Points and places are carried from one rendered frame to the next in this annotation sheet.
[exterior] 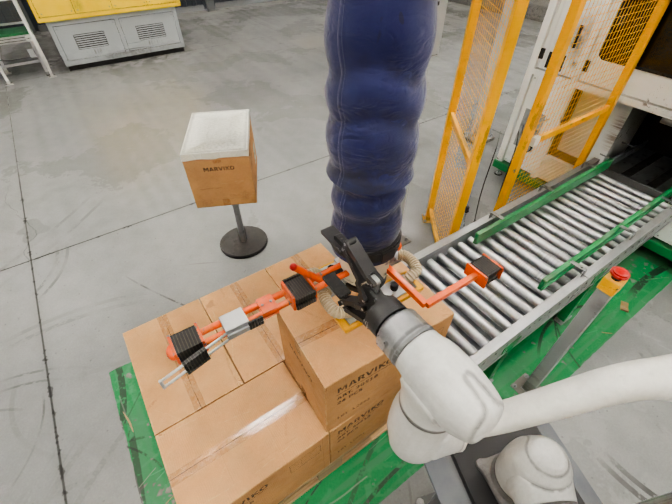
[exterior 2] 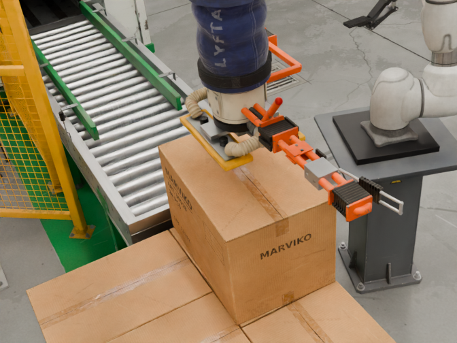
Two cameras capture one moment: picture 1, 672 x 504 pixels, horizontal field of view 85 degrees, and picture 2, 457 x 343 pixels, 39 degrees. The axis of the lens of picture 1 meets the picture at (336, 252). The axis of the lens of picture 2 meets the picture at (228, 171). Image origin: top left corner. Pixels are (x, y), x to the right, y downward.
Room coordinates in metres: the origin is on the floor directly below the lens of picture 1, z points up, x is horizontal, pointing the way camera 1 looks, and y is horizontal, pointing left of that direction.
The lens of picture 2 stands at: (0.65, 1.64, 2.29)
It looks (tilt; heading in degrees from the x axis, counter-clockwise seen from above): 37 degrees down; 280
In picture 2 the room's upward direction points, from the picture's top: 6 degrees counter-clockwise
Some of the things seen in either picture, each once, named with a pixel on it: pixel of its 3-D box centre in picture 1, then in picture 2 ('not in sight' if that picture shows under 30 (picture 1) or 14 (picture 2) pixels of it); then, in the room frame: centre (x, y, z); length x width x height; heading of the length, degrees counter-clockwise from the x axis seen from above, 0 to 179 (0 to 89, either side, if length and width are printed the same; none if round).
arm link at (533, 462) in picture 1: (535, 469); (394, 96); (0.33, -0.58, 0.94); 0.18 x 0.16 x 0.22; 3
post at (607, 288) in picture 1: (564, 343); not in sight; (1.02, -1.16, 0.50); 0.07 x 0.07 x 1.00; 34
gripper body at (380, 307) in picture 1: (377, 307); not in sight; (0.41, -0.08, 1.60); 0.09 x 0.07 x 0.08; 34
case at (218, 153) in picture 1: (224, 156); not in sight; (2.31, 0.78, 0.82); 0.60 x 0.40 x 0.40; 9
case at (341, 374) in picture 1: (361, 337); (245, 212); (0.90, -0.11, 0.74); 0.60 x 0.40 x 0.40; 121
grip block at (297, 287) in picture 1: (299, 290); (278, 133); (0.74, 0.12, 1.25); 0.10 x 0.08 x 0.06; 33
